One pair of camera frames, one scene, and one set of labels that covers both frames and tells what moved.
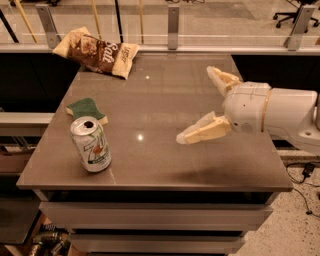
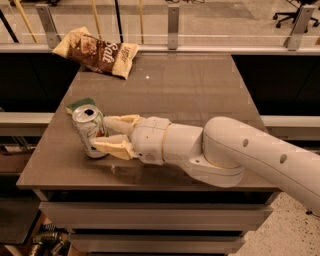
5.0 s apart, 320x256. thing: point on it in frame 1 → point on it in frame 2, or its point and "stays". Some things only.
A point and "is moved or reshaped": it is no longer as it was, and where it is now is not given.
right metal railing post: x=299 y=28 stays
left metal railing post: x=45 y=14 stays
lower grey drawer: x=160 y=243 stays
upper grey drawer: x=152 y=215 stays
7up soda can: x=89 y=135 is moved or reshaped
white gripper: x=246 y=106 → x=149 y=139
